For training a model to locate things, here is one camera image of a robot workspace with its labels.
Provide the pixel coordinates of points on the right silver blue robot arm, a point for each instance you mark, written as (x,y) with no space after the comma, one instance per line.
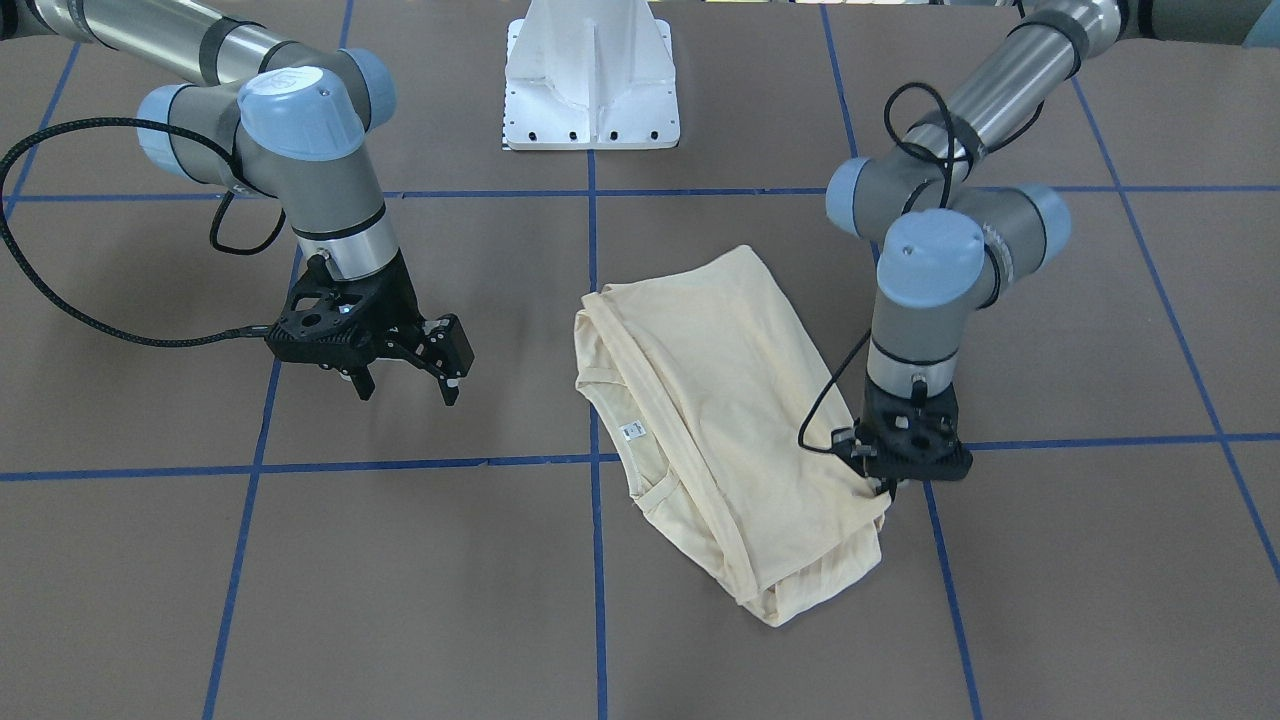
(260,114)

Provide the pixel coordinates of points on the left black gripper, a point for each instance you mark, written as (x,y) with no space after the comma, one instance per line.
(889,487)

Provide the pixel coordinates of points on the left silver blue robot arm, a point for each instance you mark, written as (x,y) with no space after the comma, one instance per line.
(946,252)

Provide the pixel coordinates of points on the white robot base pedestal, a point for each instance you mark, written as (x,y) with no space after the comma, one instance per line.
(590,75)

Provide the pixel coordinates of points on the cream long-sleeve printed shirt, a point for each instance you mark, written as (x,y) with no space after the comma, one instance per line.
(709,387)

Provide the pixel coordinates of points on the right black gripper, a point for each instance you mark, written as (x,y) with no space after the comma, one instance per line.
(398,297)

